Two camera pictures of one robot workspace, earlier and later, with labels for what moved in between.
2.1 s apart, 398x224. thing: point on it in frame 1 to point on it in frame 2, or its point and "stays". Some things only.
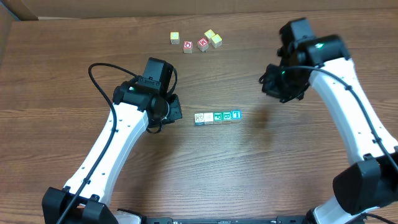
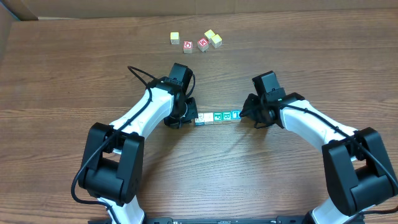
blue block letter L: (236, 115) stays
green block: (217, 117) stays
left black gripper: (175, 109) to (189, 111)
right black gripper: (272, 86) to (251, 109)
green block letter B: (227, 117) stays
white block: (199, 119) stays
